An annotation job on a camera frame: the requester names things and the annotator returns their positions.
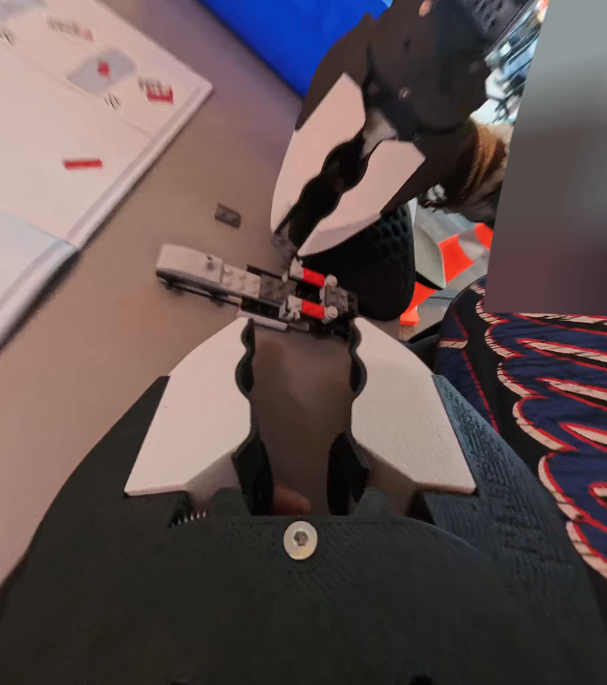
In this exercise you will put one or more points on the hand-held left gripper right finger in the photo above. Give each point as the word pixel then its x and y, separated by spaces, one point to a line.
pixel 410 423

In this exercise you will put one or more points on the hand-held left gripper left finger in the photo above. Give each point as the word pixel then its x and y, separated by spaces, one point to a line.
pixel 196 423

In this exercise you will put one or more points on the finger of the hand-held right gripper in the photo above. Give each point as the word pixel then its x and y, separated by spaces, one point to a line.
pixel 314 144
pixel 373 192

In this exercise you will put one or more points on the small grey brick plate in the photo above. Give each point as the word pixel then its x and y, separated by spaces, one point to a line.
pixel 227 214

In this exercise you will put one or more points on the grey red toy brick car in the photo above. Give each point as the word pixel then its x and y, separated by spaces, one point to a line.
pixel 239 278

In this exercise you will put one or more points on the grey desk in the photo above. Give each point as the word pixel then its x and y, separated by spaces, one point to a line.
pixel 121 348

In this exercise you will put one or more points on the person's right hand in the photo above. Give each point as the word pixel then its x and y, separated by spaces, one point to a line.
pixel 477 166

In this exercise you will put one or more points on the black dimpled wrist rest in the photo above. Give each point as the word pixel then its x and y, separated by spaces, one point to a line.
pixel 378 267

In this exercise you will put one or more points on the white mesh chair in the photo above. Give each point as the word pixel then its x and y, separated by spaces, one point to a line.
pixel 430 251

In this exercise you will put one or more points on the orange white traffic cone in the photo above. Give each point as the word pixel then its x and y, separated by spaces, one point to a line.
pixel 456 251

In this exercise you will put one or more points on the blue plastic crate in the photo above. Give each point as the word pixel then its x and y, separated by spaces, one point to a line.
pixel 292 37

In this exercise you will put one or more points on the person's printed dark shirt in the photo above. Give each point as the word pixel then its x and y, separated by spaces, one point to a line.
pixel 549 385

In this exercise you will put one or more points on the open building instruction booklet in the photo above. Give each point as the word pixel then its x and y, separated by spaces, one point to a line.
pixel 41 134

